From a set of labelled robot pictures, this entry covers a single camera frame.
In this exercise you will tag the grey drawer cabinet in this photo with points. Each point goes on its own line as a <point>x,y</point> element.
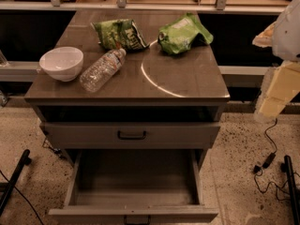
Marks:
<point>150,87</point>

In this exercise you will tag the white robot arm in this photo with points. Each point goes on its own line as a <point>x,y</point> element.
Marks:
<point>285,44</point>

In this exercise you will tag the green kettle chips bag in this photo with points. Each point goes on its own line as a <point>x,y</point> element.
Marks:
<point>121,33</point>

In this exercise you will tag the black left stand leg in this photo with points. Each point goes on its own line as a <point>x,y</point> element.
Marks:
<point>7,187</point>

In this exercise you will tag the crumpled green snack bag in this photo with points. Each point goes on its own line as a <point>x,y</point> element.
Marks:
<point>179,36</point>

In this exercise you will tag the clear plastic water bottle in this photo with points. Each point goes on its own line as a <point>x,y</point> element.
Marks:
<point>102,70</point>

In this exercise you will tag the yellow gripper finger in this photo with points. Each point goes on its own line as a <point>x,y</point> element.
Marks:
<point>264,39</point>
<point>284,86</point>

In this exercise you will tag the grey drawer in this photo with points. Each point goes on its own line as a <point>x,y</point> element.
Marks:
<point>134,187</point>
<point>135,135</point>

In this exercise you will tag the black right stand leg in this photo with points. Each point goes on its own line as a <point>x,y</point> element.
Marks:
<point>287,167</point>

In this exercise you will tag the white ceramic bowl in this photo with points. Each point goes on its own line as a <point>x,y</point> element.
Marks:
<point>62,64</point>

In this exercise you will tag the black stand leg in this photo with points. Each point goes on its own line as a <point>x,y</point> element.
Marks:
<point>7,187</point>
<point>287,167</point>

